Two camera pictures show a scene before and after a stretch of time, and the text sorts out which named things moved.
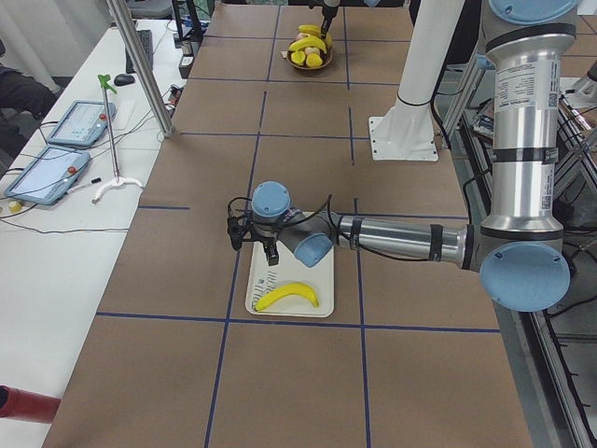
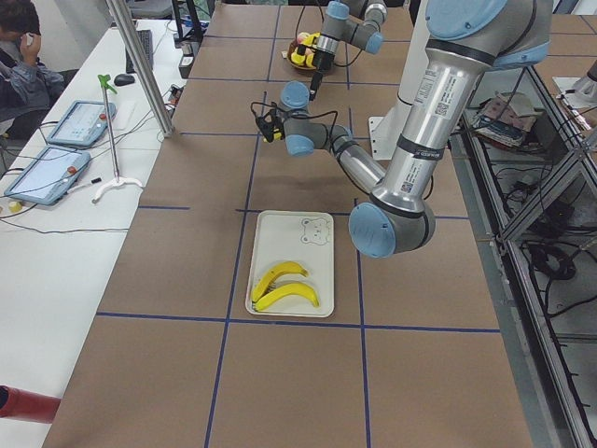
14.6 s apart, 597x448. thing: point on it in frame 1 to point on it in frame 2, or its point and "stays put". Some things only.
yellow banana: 307,42 to 266,281
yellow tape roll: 14,206 stays put
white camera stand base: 405,132 stays put
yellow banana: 285,291 stays put
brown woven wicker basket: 326,59 stays put
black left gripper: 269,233 to 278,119
